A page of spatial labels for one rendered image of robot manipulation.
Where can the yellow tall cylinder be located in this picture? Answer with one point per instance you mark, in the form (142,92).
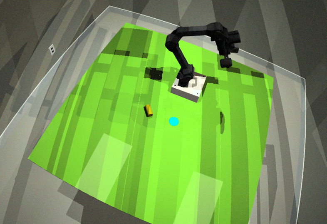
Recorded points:
(148,110)

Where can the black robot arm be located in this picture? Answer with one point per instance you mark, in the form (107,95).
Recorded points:
(216,31)

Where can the cyan circle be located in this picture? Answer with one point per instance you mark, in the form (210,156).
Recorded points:
(173,121)

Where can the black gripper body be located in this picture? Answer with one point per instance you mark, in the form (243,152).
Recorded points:
(226,62)

